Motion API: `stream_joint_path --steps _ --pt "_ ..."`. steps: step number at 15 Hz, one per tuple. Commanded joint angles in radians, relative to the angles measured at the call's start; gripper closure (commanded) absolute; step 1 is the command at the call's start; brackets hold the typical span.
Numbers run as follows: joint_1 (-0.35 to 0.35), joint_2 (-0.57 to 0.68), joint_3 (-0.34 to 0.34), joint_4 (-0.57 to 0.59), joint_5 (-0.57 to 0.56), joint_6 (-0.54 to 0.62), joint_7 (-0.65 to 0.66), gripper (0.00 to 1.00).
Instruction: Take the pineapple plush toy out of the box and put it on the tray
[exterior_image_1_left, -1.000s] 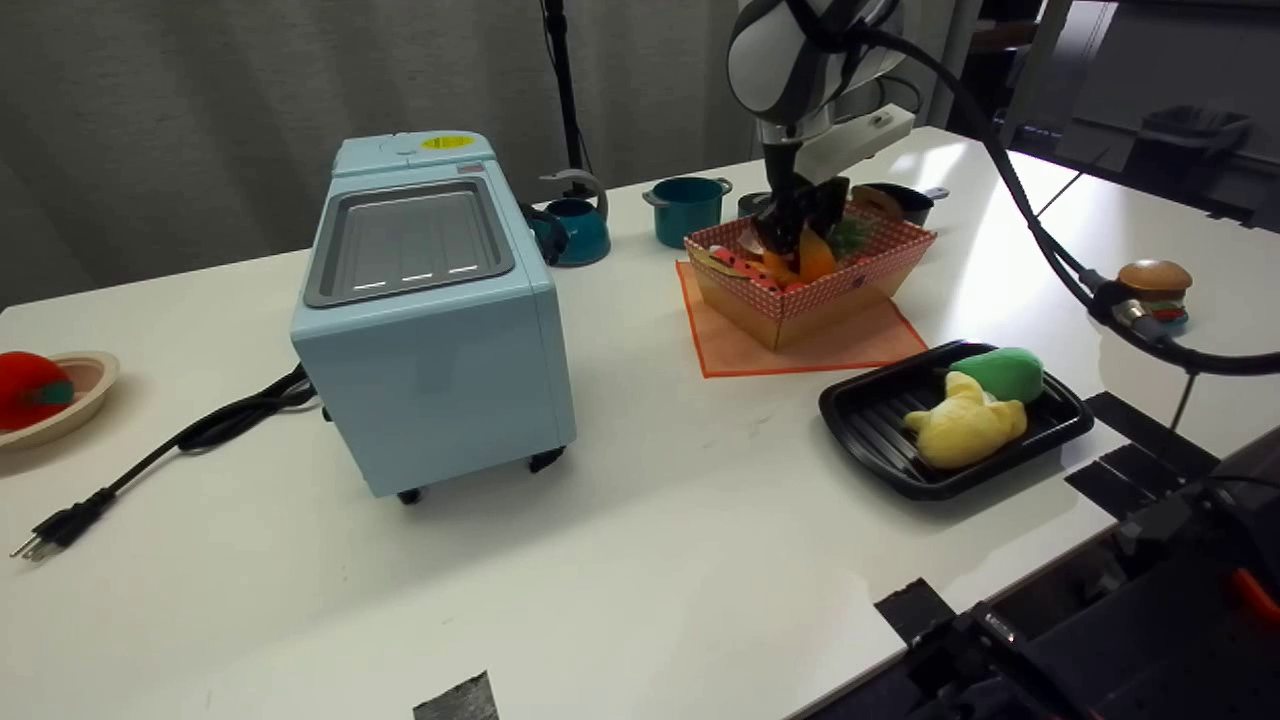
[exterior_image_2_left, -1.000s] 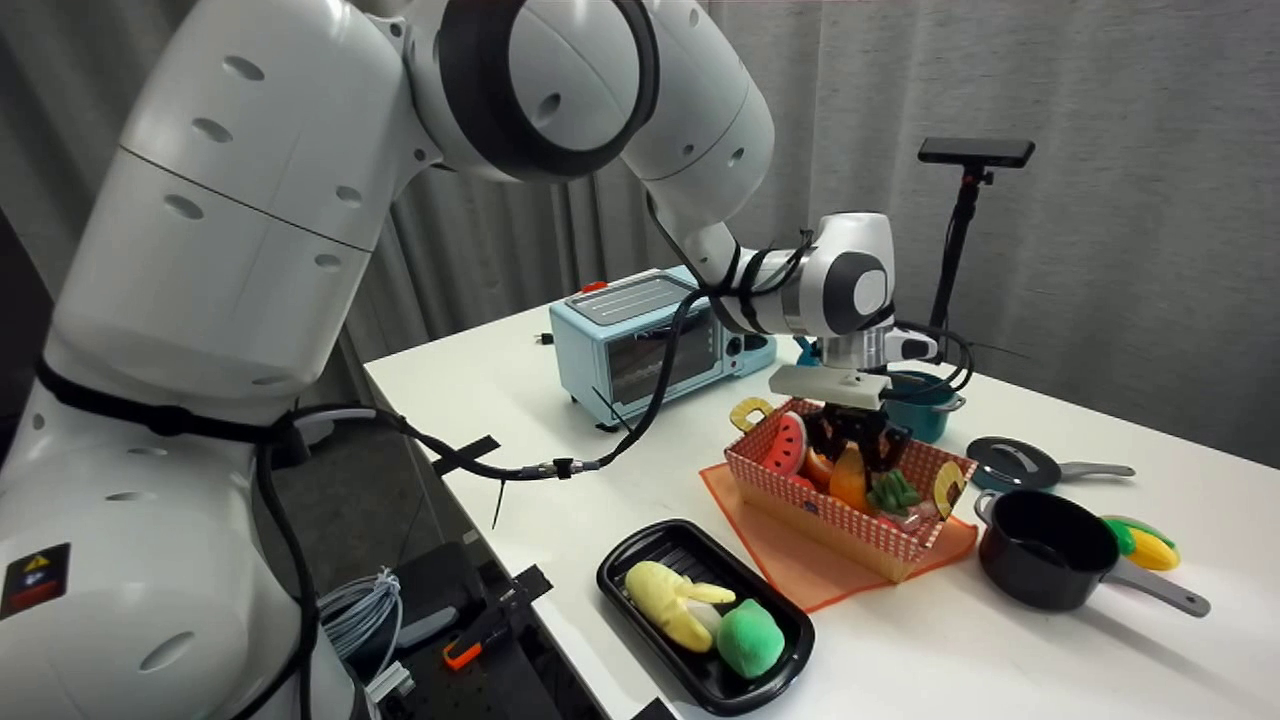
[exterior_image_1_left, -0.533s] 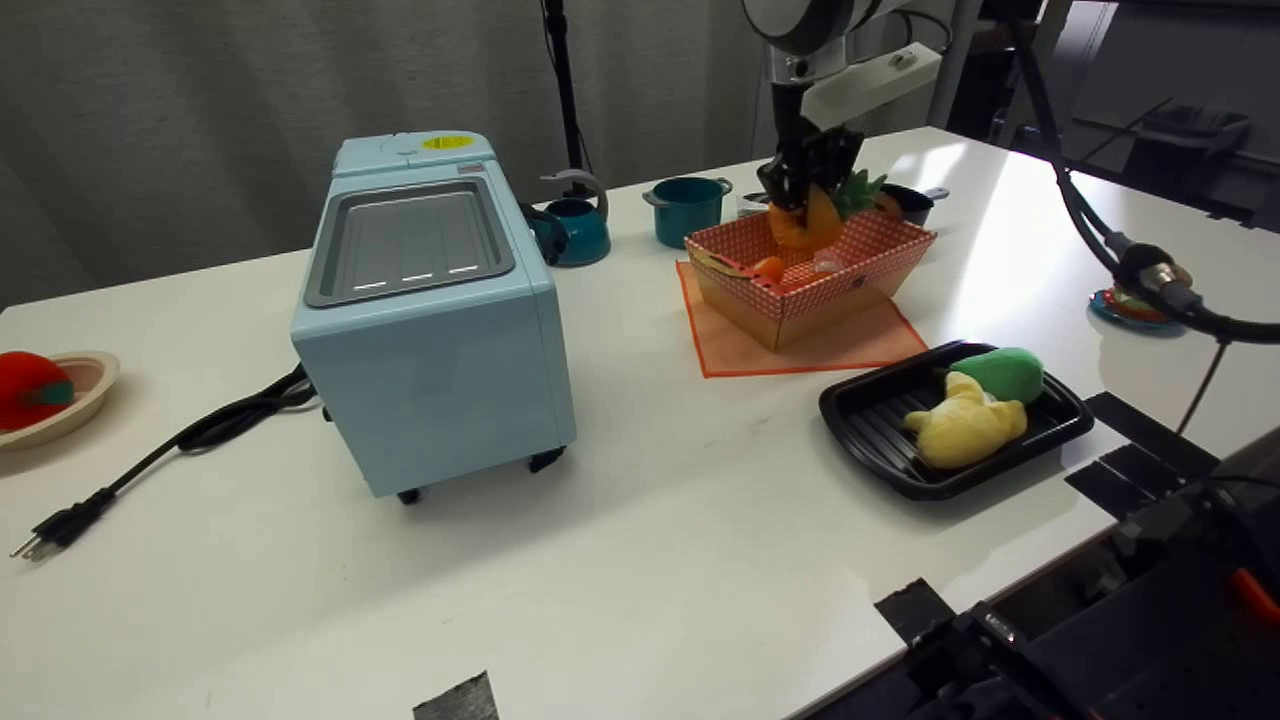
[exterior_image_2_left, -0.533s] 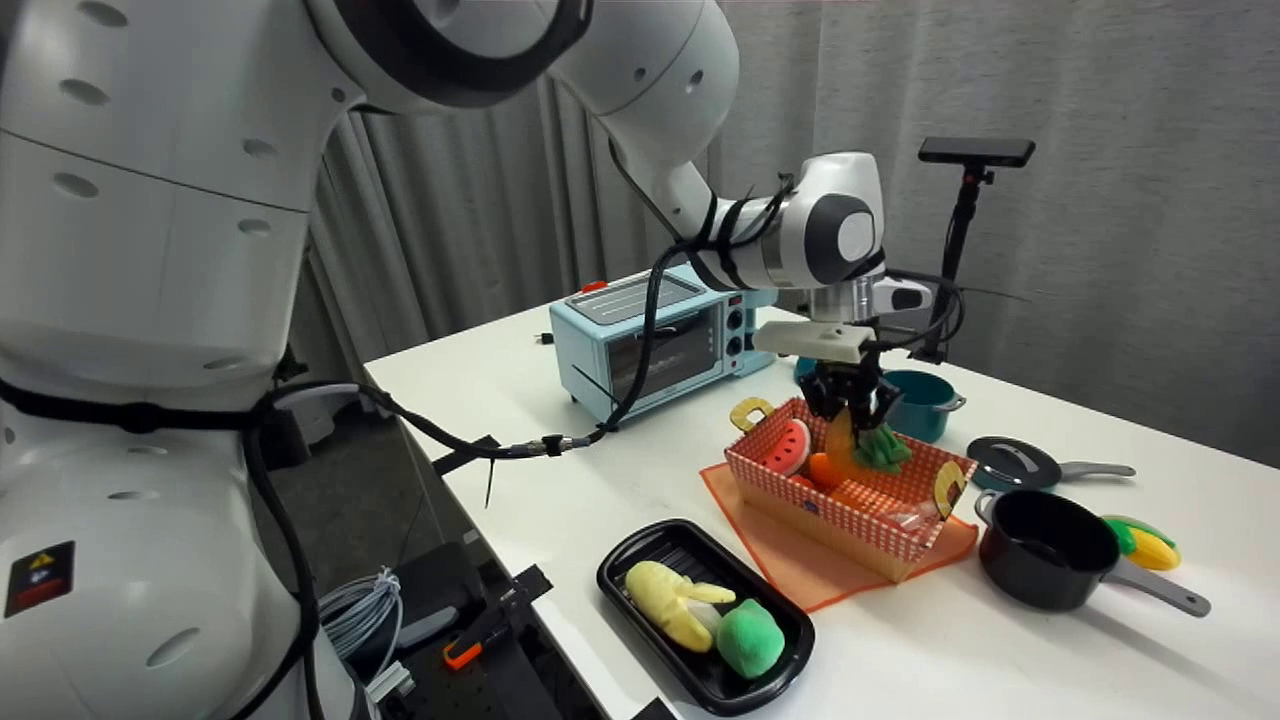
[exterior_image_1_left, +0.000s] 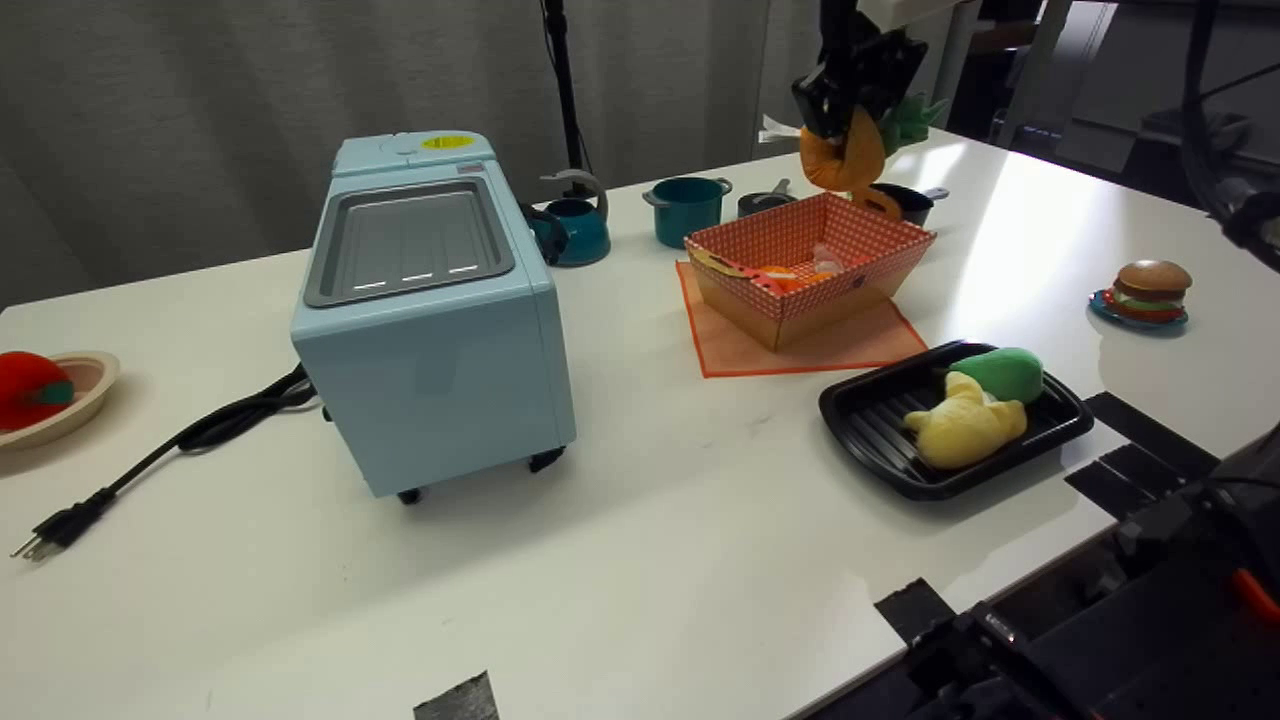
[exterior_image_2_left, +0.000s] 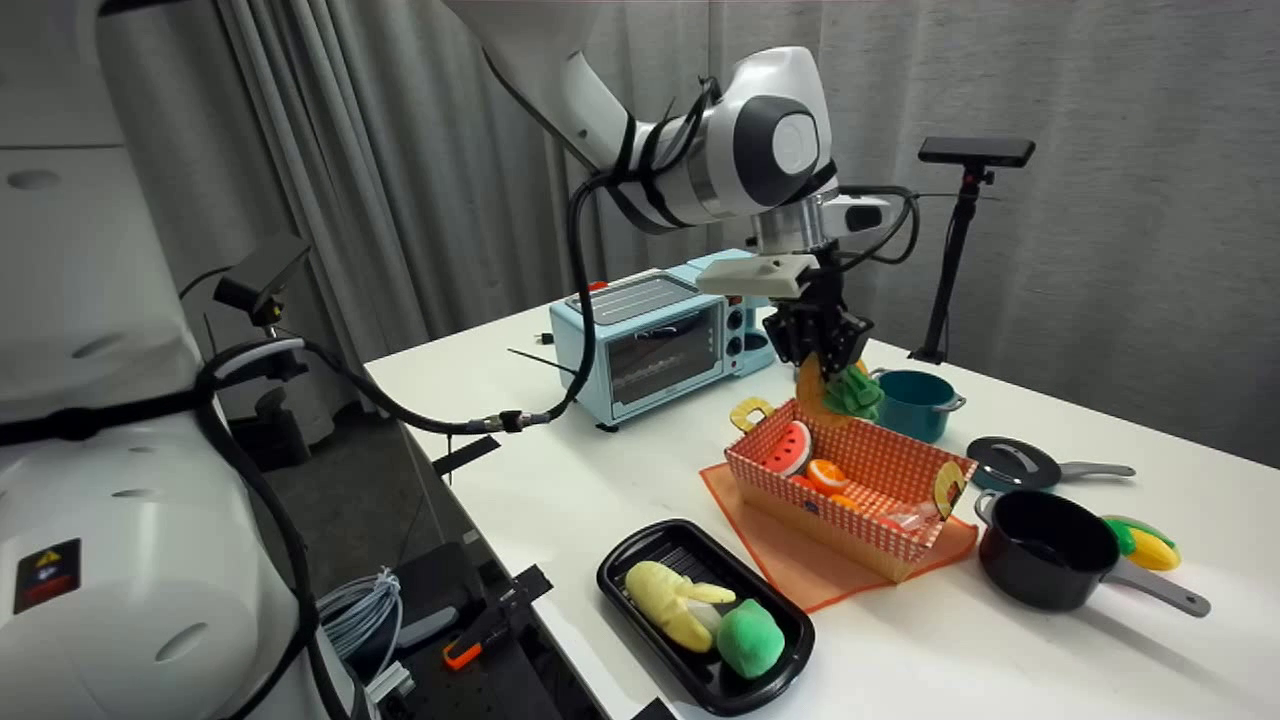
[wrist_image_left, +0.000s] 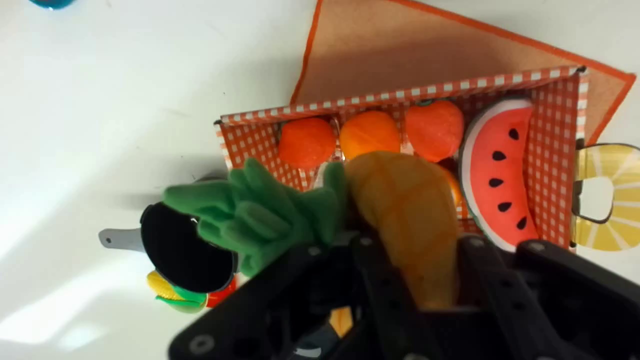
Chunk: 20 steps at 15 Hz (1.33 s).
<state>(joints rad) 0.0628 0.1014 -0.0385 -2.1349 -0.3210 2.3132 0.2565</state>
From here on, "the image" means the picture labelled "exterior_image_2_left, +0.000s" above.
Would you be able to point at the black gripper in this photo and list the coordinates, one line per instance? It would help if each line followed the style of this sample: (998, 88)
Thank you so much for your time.
(822, 313)

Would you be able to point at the black camera bar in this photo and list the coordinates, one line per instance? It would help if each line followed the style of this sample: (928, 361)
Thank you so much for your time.
(976, 149)

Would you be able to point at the yellow toy corn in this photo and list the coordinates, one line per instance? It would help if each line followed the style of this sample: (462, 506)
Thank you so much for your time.
(1150, 547)

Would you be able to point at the orange pineapple plush toy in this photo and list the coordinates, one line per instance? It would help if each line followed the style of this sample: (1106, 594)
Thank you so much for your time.
(815, 391)

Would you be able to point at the black ridged tray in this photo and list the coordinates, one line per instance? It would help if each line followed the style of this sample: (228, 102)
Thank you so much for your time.
(693, 547)

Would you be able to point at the grey curtain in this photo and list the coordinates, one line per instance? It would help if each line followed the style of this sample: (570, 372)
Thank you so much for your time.
(1135, 266)

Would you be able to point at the light blue toaster oven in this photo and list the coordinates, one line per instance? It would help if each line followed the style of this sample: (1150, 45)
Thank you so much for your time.
(643, 359)

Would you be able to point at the yellow plush banana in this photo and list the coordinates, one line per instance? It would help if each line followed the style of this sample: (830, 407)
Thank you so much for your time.
(660, 594)

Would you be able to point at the small black box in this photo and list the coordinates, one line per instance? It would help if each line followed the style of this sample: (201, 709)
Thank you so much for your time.
(280, 426)

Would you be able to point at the orange plastic basket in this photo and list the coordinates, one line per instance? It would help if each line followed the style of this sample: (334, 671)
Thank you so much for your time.
(852, 537)

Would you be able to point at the teal toy pot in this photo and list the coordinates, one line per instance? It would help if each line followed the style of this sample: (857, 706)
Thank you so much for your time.
(923, 410)

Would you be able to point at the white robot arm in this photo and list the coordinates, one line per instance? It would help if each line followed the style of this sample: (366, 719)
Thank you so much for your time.
(745, 146)

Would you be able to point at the green plush vegetable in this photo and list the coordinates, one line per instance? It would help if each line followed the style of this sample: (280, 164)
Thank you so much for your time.
(750, 642)

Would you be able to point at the black tripod stand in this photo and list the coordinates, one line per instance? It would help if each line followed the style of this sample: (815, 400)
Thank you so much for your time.
(959, 266)

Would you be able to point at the black tape strip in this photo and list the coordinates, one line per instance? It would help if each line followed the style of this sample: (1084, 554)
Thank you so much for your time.
(655, 709)

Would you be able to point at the white cabinet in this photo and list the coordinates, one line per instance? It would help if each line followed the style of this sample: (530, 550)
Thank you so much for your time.
(82, 202)

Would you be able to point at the orange slice toy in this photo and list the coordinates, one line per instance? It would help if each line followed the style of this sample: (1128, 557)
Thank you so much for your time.
(827, 475)

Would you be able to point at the black toy saucepan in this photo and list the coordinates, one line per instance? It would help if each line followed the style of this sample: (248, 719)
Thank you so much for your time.
(1044, 554)

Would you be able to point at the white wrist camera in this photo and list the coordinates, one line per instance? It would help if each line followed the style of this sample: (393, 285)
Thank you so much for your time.
(755, 275)

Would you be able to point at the watermelon slice toy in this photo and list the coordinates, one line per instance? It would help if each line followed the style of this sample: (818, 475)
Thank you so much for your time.
(788, 450)

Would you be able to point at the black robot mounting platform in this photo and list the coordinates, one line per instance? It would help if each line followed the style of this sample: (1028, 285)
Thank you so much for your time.
(387, 535)

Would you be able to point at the white robot pedestal cover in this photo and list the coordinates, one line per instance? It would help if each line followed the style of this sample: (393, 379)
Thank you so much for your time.
(122, 561)

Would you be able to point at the black tape piece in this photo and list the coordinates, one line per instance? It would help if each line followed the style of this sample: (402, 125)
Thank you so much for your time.
(465, 457)
(533, 586)

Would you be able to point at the small black mounted device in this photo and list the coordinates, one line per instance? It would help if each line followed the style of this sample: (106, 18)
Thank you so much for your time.
(253, 303)

